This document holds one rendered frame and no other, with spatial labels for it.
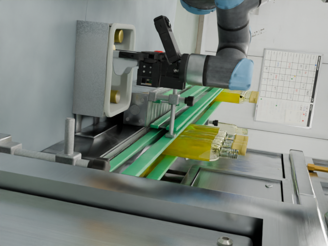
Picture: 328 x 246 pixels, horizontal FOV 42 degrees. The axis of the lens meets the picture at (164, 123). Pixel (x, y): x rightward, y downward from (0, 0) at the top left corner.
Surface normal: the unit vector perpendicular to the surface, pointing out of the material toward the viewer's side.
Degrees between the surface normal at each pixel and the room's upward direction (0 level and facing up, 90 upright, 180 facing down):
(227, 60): 90
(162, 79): 90
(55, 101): 0
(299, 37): 90
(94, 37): 90
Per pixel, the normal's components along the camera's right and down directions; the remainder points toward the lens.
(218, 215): -0.24, 0.17
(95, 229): 0.08, -0.97
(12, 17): 0.97, 0.14
